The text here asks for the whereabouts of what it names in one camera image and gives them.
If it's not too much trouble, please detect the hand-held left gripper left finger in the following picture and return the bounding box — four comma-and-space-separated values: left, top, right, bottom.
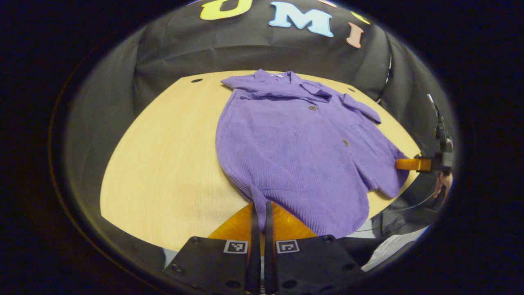
163, 202, 261, 295

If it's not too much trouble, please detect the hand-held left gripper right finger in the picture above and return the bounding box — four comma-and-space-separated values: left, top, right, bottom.
264, 201, 365, 295

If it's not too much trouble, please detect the purple knit shirt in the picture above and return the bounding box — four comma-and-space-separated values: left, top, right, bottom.
215, 69, 410, 239

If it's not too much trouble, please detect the black backdrop cloth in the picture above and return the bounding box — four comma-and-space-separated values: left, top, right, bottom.
65, 0, 457, 246

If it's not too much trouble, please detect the white cable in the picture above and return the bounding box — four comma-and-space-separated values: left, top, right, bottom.
377, 55, 393, 103

